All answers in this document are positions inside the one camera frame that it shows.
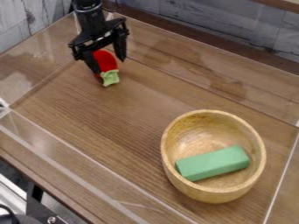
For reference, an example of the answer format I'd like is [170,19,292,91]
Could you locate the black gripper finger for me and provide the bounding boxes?
[83,51,101,74]
[113,32,127,61]

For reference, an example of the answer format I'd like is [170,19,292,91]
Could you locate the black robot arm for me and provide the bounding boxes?
[68,0,129,74]

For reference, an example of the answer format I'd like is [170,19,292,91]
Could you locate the wooden bowl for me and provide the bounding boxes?
[160,109,267,204]

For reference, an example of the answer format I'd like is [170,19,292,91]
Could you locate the clear acrylic enclosure walls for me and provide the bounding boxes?
[0,17,299,224]

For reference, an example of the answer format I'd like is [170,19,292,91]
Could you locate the green rectangular block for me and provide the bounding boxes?
[175,146,250,182]

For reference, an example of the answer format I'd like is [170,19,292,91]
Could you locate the black cable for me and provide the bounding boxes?
[0,204,19,224]

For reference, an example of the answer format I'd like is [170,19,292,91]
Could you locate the red plush fruit green stem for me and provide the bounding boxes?
[93,50,120,87]

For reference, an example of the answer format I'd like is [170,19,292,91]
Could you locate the black metal table frame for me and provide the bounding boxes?
[25,182,69,224]

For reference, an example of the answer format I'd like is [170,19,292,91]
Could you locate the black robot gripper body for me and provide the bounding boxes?
[68,17,129,60]

